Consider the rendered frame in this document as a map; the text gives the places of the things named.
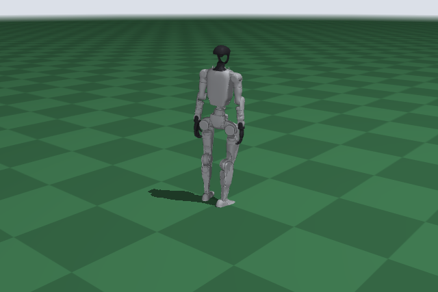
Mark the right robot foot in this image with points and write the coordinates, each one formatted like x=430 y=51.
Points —
x=220 y=203

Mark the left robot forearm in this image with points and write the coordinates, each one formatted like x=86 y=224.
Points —
x=199 y=108

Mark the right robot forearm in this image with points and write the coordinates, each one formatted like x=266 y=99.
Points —
x=240 y=111

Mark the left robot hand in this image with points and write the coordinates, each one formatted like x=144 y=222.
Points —
x=196 y=127

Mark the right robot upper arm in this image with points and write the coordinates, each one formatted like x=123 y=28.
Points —
x=236 y=78

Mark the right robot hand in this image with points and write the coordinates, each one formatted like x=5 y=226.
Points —
x=241 y=128

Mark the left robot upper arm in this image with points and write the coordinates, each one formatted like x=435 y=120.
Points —
x=202 y=84

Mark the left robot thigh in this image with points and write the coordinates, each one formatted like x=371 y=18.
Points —
x=208 y=139

